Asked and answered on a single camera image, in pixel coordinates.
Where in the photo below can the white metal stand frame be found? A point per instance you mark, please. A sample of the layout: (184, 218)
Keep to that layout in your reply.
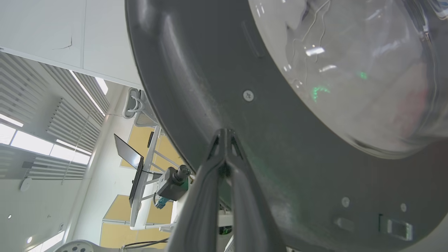
(148, 182)

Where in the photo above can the black video camera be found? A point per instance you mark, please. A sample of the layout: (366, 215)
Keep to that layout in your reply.
(173, 183)

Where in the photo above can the white mesh office chair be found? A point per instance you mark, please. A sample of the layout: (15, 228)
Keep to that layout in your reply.
(140, 108)

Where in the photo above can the white ceiling sensor disc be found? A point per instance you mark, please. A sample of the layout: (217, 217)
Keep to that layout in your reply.
(25, 184)

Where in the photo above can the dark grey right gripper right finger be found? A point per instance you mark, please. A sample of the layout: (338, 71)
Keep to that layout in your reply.
(250, 213)

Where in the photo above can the grey washing machine door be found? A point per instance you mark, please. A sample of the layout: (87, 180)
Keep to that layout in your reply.
(280, 105)

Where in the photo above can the round white perforated base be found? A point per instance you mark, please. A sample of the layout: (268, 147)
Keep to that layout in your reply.
(75, 246)

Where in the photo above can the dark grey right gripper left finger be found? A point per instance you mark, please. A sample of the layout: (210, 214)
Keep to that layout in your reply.
(201, 217)

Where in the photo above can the black flat monitor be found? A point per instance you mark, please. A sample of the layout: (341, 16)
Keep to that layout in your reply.
(131, 164)

